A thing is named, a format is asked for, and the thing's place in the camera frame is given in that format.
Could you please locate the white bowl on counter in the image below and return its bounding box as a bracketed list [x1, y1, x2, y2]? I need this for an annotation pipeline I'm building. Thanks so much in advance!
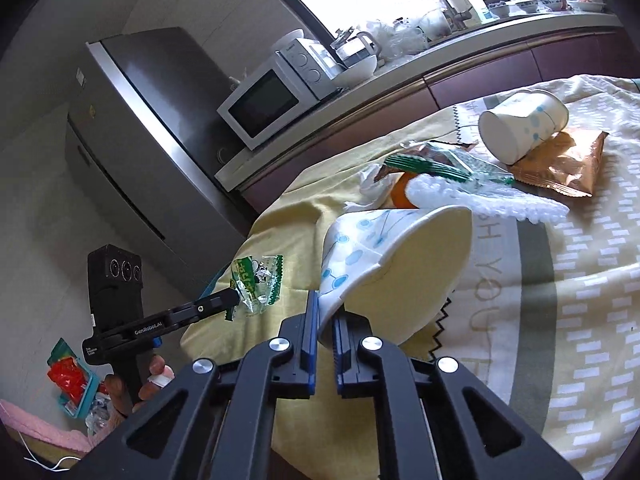
[332, 55, 378, 89]

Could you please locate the brown snack bag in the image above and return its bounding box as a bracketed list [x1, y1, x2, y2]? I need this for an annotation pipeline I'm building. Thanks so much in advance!
[509, 130, 608, 198]

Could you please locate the silver refrigerator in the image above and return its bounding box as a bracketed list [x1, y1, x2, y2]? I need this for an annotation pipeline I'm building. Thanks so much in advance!
[65, 27, 256, 297]

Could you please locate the orange peel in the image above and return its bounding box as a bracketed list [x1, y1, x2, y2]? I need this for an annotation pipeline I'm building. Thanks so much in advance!
[390, 172, 416, 209]

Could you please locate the person's left hand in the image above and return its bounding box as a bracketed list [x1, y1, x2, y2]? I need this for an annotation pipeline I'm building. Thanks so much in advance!
[104, 354, 175, 418]

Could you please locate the kitchen counter with cabinets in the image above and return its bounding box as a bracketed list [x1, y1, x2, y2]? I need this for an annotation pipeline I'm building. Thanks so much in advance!
[216, 13, 639, 211]

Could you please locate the pink sleeve forearm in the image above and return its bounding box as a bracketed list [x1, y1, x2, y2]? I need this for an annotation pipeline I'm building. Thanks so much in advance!
[1, 400, 125, 454]

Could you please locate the white microwave oven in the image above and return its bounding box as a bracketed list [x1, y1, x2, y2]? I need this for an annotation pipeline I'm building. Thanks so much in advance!
[217, 38, 343, 150]

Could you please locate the yellow patterned tablecloth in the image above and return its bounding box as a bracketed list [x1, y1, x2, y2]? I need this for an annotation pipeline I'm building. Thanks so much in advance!
[181, 75, 639, 479]

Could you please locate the dark brown snack wrapper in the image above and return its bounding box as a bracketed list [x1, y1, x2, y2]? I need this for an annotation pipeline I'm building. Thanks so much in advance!
[378, 141, 475, 179]

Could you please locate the green clear plastic wrapper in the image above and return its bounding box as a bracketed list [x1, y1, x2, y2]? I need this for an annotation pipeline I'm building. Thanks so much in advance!
[383, 154, 515, 185]

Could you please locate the glass electric kettle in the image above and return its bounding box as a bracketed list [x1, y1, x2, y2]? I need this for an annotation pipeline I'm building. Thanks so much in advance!
[330, 27, 381, 67]

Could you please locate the white soap bottle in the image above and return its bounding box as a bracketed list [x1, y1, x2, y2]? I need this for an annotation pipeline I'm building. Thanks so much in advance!
[447, 0, 473, 21]

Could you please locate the white foam fruit net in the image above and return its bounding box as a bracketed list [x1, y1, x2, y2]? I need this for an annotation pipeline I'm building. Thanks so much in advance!
[405, 174, 570, 223]

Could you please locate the paper cup with blue dots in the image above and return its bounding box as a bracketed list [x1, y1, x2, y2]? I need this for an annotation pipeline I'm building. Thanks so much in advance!
[477, 90, 570, 166]

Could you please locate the white tissue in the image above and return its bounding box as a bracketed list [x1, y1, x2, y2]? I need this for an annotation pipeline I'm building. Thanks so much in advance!
[343, 162, 397, 214]

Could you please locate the small green printed wrapper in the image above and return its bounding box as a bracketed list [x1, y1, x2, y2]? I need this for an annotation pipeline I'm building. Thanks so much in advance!
[226, 255, 283, 321]

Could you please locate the white bowl on microwave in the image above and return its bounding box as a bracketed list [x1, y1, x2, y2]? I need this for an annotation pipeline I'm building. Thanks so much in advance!
[271, 28, 305, 51]

